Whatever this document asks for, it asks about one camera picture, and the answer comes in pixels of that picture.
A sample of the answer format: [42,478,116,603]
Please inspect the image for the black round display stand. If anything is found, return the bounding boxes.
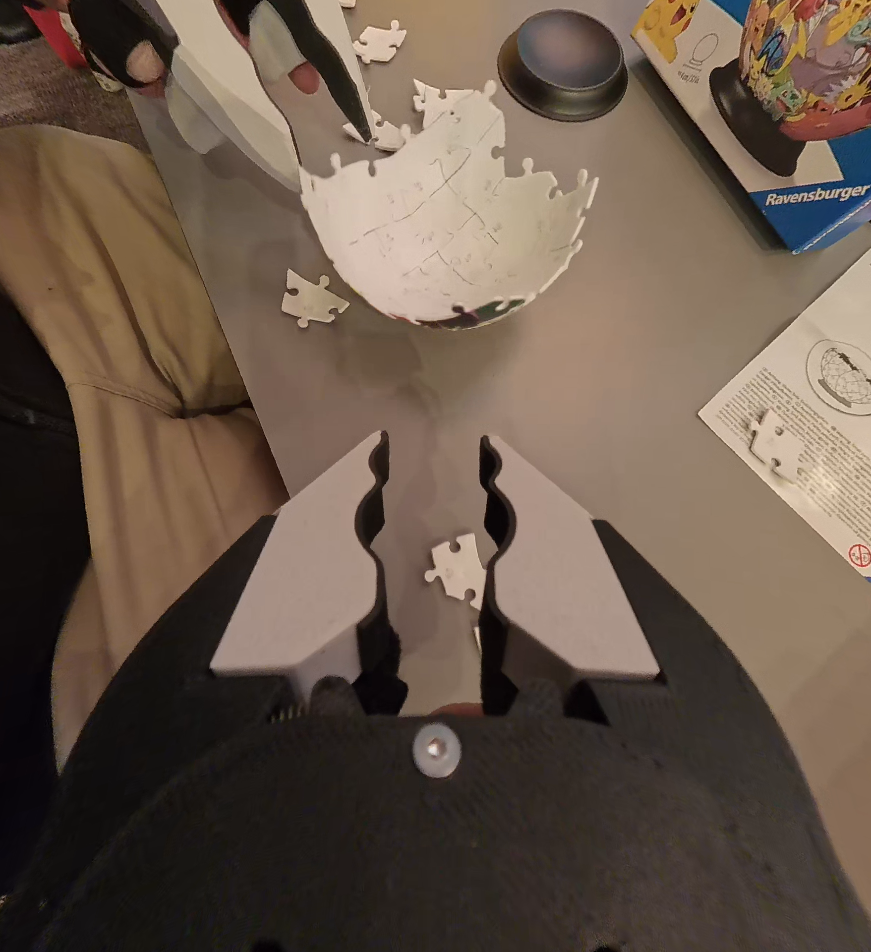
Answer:
[497,9,628,122]

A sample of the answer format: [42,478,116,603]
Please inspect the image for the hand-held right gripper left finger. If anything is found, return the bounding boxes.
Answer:
[209,429,410,716]

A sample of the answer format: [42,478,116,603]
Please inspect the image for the person's beige trousers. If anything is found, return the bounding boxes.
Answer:
[0,122,289,771]

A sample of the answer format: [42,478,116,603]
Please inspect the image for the white instruction leaflet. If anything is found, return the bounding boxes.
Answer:
[697,237,871,620]

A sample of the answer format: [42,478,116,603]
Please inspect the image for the person's black jacket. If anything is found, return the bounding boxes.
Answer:
[0,249,96,904]

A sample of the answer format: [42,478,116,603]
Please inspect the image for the blue puzzle box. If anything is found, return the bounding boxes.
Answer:
[631,0,871,255]

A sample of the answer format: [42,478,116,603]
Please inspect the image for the two joined white puzzle pieces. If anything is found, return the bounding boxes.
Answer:
[341,112,408,154]

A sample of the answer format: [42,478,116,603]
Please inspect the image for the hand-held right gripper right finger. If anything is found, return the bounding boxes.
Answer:
[477,434,664,716]

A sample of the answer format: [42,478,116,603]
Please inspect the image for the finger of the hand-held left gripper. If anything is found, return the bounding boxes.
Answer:
[154,0,304,194]
[270,0,374,146]

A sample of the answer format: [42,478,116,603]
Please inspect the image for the half-built puzzle ball shell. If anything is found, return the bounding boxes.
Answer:
[299,80,600,328]

